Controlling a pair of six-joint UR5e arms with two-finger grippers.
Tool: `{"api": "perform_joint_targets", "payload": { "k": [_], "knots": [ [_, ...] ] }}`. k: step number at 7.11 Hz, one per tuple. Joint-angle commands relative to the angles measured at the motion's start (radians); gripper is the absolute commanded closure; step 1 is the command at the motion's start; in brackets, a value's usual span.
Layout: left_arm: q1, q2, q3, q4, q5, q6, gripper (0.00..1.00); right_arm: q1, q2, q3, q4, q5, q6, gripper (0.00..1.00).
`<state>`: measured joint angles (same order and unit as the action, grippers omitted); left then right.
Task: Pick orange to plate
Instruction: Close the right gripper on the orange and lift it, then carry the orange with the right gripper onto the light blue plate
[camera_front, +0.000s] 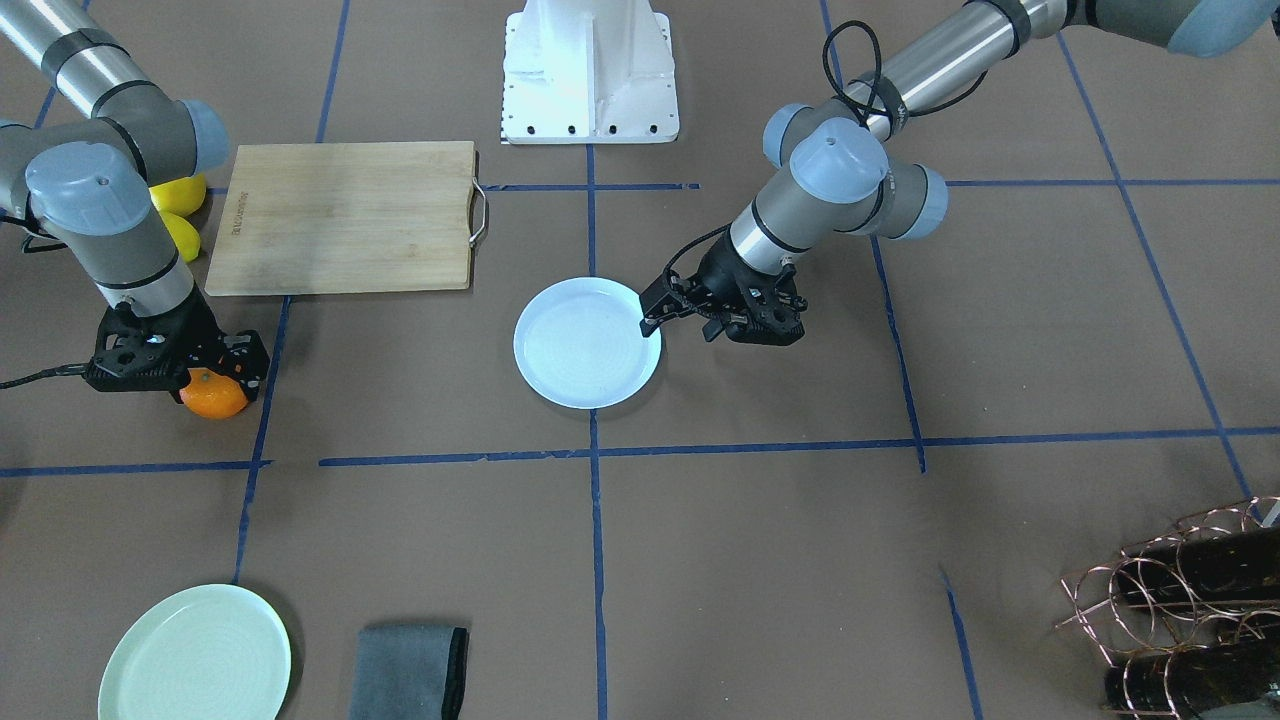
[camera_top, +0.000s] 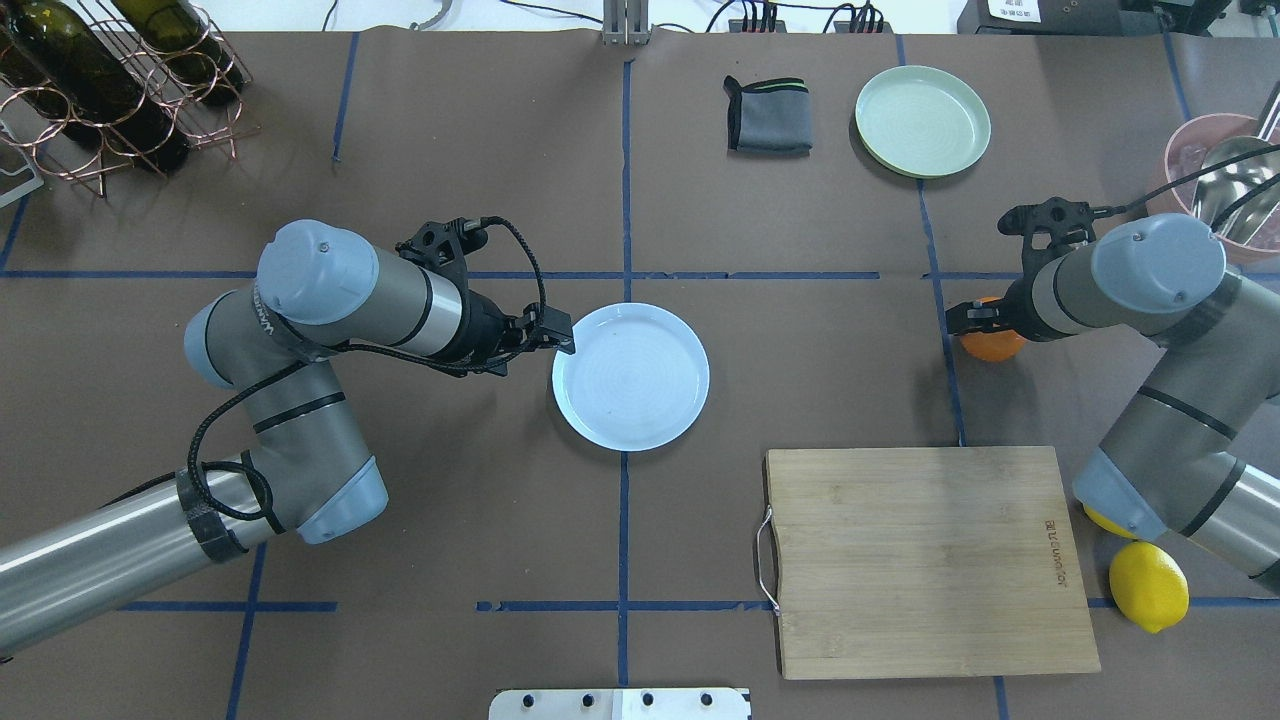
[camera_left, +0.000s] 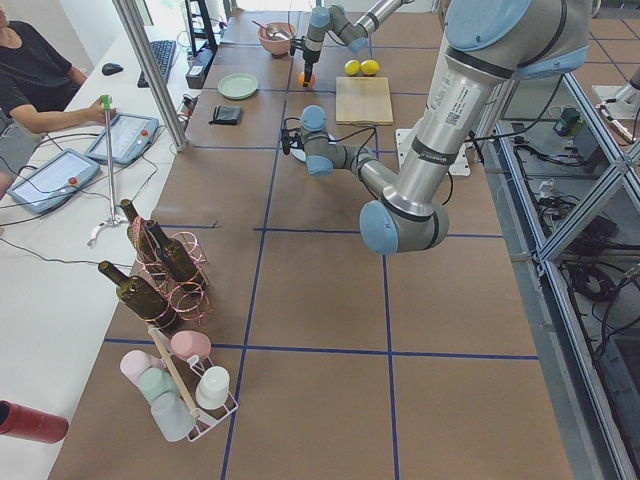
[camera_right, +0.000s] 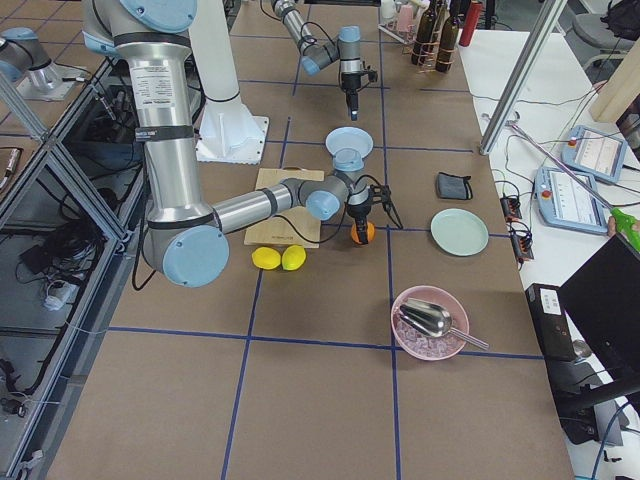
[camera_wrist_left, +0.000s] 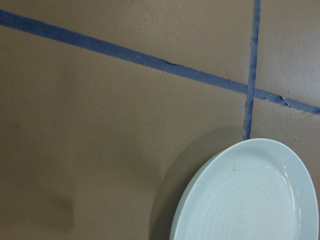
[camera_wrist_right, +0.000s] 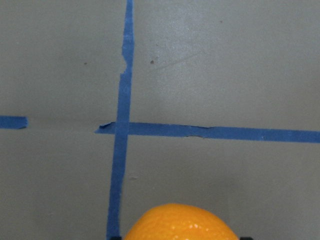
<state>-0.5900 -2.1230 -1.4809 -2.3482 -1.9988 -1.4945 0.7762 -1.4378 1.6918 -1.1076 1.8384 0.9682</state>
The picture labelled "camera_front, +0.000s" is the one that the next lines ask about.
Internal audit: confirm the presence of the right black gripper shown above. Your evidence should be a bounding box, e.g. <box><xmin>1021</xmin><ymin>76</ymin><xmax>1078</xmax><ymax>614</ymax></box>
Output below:
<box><xmin>84</xmin><ymin>296</ymin><xmax>270</xmax><ymax>404</ymax></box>

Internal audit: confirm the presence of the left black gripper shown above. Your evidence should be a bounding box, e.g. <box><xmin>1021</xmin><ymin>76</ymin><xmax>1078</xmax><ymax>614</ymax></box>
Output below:
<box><xmin>639</xmin><ymin>237</ymin><xmax>808</xmax><ymax>347</ymax></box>

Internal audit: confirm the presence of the orange fruit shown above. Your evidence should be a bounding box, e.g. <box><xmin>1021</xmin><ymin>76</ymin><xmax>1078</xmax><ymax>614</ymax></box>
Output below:
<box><xmin>179</xmin><ymin>368</ymin><xmax>250</xmax><ymax>420</ymax></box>

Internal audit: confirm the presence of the light blue plate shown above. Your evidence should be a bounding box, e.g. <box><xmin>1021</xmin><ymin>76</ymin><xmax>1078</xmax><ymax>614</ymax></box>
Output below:
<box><xmin>513</xmin><ymin>277</ymin><xmax>663</xmax><ymax>410</ymax></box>

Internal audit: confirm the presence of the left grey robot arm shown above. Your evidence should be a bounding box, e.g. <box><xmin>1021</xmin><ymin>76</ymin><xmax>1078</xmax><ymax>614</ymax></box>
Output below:
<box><xmin>637</xmin><ymin>1</ymin><xmax>1277</xmax><ymax>346</ymax></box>

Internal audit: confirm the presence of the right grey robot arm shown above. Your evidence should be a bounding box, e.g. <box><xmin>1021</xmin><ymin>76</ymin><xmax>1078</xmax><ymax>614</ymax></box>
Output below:
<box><xmin>1</xmin><ymin>1</ymin><xmax>270</xmax><ymax>401</ymax></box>

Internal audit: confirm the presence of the light green plate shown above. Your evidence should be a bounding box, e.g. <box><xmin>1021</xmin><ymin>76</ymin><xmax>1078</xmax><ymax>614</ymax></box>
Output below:
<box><xmin>97</xmin><ymin>584</ymin><xmax>292</xmax><ymax>719</ymax></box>

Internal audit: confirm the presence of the lower yellow lemon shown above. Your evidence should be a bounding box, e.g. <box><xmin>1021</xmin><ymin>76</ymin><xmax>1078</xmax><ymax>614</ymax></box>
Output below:
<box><xmin>159</xmin><ymin>211</ymin><xmax>202</xmax><ymax>263</ymax></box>

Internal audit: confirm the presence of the yellow lemon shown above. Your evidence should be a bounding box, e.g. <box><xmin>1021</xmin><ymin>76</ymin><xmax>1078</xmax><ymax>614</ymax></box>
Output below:
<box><xmin>148</xmin><ymin>173</ymin><xmax>209</xmax><ymax>217</ymax></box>
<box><xmin>159</xmin><ymin>211</ymin><xmax>202</xmax><ymax>263</ymax></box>

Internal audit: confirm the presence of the upper yellow lemon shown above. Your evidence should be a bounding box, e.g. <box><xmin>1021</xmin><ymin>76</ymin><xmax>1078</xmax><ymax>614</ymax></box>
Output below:
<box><xmin>148</xmin><ymin>173</ymin><xmax>209</xmax><ymax>217</ymax></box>

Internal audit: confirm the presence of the bamboo cutting board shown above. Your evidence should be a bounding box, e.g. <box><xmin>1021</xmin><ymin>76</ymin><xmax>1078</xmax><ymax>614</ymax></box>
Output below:
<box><xmin>204</xmin><ymin>141</ymin><xmax>483</xmax><ymax>297</ymax></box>

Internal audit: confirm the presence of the folded grey cloth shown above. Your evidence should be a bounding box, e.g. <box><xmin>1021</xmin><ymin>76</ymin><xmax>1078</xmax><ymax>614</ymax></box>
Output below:
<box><xmin>348</xmin><ymin>624</ymin><xmax>470</xmax><ymax>719</ymax></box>

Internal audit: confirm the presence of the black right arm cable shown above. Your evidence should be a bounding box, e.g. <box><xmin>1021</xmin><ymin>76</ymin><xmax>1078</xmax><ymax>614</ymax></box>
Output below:
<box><xmin>0</xmin><ymin>364</ymin><xmax>91</xmax><ymax>391</ymax></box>

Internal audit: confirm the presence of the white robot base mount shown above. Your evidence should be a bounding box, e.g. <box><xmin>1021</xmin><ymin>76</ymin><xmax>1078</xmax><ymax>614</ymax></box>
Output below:
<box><xmin>500</xmin><ymin>1</ymin><xmax>681</xmax><ymax>145</ymax></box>

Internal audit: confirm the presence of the copper wire bottle rack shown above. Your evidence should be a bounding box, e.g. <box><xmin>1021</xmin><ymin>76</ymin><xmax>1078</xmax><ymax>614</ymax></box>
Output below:
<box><xmin>1059</xmin><ymin>497</ymin><xmax>1279</xmax><ymax>719</ymax></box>

